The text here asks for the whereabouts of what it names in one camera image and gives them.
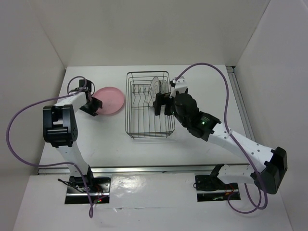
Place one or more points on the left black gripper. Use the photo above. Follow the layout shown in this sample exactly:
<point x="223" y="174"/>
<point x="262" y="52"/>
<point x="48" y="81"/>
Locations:
<point x="97" y="103"/>

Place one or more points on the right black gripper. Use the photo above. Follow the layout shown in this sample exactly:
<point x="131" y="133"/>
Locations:
<point x="162" y="99"/>

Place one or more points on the white plate with dark rim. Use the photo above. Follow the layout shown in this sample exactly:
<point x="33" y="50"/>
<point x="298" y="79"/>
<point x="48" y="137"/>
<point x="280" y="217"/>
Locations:
<point x="154" y="88"/>

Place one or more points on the pink plastic plate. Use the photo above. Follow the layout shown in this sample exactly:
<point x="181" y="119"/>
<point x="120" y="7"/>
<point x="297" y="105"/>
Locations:
<point x="112" y="100"/>

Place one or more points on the clear glass plate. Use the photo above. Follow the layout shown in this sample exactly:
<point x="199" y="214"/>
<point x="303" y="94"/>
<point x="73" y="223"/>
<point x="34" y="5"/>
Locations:
<point x="164" y="87"/>

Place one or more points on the blue floral ceramic plate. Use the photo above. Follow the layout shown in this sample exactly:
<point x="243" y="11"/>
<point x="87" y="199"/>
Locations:
<point x="161" y="86"/>

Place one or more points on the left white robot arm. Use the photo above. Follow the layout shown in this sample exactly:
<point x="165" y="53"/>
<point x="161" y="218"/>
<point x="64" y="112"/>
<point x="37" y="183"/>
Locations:
<point x="60" y="130"/>

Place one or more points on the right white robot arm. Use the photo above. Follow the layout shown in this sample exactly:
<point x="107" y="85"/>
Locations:
<point x="267" y="166"/>

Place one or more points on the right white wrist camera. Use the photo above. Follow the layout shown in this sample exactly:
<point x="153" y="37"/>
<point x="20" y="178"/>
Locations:
<point x="178" y="86"/>

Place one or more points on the metal wire dish rack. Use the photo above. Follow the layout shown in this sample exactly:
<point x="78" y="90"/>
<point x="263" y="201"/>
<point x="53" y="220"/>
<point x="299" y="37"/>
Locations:
<point x="140" y="120"/>

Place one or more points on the aluminium front rail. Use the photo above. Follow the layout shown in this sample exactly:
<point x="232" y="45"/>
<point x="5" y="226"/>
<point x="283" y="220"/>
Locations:
<point x="199" y="169"/>

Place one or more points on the aluminium side rail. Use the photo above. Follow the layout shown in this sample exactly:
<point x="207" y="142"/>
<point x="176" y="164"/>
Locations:
<point x="240" y="102"/>

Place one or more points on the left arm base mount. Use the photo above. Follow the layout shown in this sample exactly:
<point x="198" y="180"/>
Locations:
<point x="99" y="192"/>

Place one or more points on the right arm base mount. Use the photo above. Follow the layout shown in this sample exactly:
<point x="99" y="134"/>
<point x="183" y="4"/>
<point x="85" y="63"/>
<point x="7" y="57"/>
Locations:
<point x="211" y="189"/>

